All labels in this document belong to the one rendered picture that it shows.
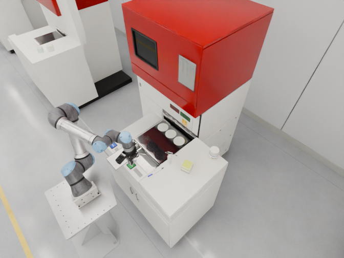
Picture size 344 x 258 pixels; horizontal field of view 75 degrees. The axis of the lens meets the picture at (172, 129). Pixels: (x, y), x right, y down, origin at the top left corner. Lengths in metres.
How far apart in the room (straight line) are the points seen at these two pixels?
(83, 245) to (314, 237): 2.34
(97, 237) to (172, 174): 1.24
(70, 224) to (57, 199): 0.24
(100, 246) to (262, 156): 2.18
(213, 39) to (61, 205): 1.58
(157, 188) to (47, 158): 2.01
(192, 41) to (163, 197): 1.04
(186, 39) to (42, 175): 2.48
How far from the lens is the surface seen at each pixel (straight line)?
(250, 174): 2.97
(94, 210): 1.85
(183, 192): 1.66
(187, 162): 1.69
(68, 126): 1.57
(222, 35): 1.47
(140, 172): 1.75
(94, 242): 2.65
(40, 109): 4.06
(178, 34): 1.46
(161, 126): 2.08
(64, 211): 1.93
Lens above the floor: 2.47
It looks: 50 degrees down
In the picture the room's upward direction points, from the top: straight up
